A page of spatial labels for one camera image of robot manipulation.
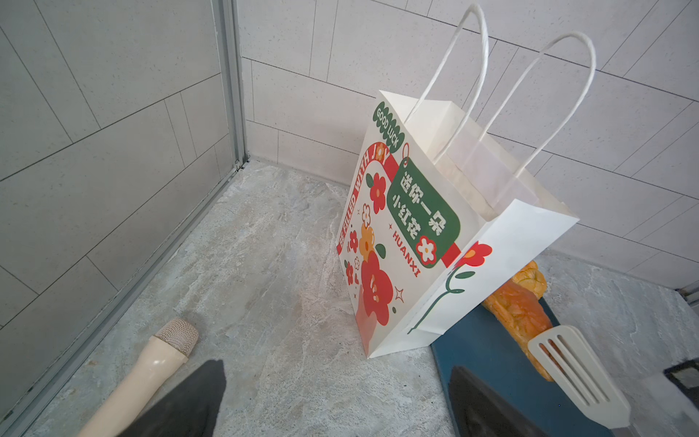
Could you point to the beige toy microphone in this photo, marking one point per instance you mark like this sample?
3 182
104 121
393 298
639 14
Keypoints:
163 355

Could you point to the round flower bread top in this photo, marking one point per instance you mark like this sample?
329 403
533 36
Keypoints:
532 279

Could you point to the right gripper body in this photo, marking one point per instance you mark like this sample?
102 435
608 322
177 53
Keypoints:
685 377

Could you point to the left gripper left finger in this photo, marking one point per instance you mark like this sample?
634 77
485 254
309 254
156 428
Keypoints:
190 409

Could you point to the white paper gift bag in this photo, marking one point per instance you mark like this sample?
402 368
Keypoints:
438 217

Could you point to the white slotted tongs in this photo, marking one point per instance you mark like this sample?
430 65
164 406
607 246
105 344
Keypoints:
573 364

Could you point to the red-brown triangular bread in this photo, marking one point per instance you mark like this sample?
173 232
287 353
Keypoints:
522 315

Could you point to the teal tray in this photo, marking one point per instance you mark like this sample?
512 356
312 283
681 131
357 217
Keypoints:
479 343

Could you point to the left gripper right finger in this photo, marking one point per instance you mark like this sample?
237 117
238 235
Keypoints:
479 411

